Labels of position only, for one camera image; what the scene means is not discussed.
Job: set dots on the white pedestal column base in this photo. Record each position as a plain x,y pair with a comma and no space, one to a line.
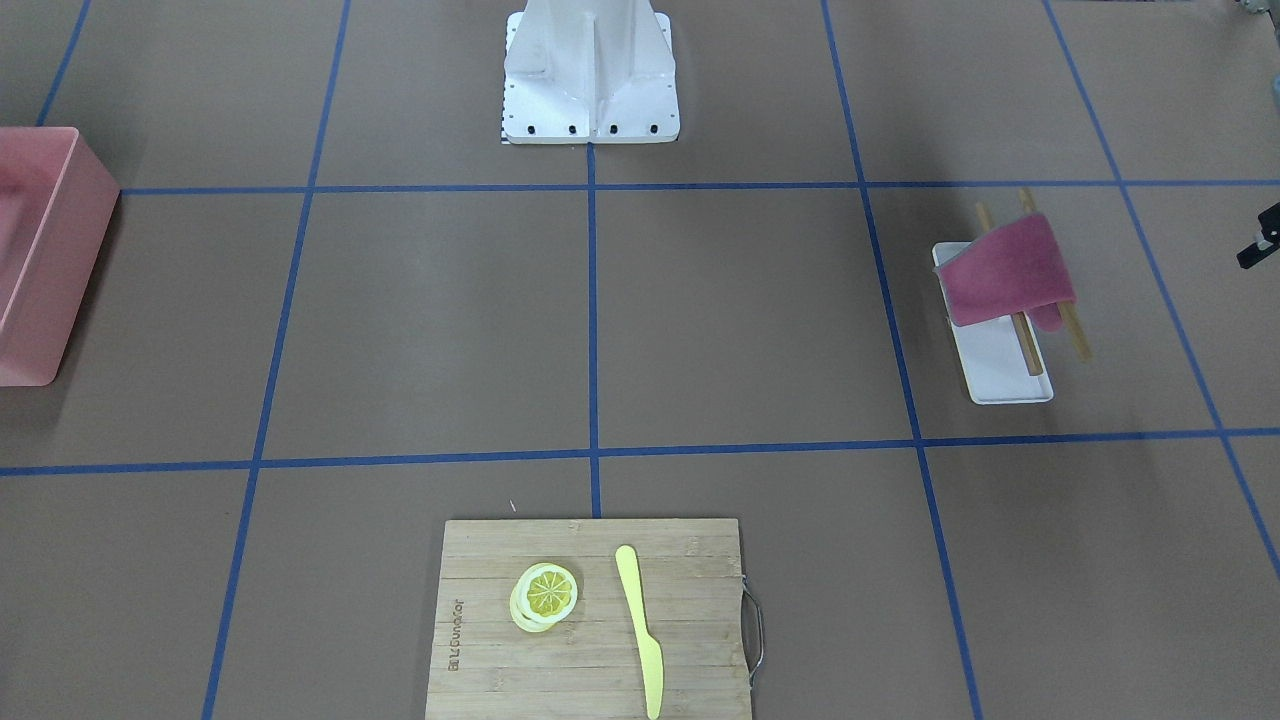
589,72

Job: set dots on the pink microfiber cloth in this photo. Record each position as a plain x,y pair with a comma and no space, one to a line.
1015,268

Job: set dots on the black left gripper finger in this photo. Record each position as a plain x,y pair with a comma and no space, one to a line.
1260,249

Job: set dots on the pink plastic bin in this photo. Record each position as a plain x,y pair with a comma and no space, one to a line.
58,198

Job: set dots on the white rectangular tray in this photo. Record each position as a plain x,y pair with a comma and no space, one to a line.
993,364

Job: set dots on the yellow plastic knife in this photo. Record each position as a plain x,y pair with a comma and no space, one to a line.
649,651

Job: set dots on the bamboo cutting board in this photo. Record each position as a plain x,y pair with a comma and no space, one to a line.
586,667

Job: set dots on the yellow lemon slices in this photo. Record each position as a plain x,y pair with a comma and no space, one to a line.
543,596

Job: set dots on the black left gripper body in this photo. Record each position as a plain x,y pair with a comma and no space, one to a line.
1262,243

